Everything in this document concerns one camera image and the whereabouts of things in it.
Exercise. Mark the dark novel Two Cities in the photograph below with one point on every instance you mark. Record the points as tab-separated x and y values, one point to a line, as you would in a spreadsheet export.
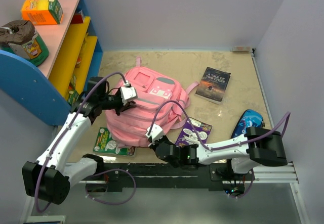
213	85

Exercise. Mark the brown topped green canister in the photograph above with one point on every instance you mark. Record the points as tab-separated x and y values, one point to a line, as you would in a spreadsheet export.
21	38

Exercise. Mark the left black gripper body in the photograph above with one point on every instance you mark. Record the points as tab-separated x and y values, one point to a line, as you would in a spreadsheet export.
113	101

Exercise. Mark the red item on shelf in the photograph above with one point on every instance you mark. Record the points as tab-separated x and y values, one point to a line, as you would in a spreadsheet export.
78	17

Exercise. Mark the small pink white eraser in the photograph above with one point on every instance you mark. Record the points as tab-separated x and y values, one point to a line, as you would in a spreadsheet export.
241	49

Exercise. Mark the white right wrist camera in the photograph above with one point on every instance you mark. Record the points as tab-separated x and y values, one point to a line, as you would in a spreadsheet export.
154	133

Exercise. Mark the orange green juice box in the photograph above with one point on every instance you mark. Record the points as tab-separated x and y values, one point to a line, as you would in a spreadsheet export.
42	12

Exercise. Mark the green box on lower shelf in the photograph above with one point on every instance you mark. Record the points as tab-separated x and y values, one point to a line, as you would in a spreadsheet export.
71	96

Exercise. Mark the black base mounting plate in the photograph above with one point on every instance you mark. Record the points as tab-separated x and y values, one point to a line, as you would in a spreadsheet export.
159	175

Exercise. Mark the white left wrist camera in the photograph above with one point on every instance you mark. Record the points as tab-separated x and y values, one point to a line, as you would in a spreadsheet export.
128	93

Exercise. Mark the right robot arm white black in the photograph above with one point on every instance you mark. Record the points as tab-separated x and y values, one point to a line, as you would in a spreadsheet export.
256	147

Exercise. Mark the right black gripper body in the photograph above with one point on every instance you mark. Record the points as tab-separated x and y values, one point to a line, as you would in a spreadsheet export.
164	139

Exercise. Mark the green paperback book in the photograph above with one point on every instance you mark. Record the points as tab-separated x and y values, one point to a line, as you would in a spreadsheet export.
106	144

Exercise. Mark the purple paperback book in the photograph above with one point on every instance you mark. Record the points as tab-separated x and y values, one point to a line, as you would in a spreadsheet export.
190	134

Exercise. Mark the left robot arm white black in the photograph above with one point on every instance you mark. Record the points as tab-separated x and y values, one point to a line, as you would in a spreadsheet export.
49	178

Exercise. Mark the pink student backpack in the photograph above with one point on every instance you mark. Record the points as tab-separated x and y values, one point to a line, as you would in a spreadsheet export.
161	100

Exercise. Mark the blue pencil case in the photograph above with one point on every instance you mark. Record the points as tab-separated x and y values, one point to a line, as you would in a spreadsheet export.
250	118

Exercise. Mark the blue pink yellow shelf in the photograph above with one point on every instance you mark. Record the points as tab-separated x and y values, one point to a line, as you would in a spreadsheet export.
74	49

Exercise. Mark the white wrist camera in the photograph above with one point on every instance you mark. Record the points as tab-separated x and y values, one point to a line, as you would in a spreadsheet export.
128	93
154	133

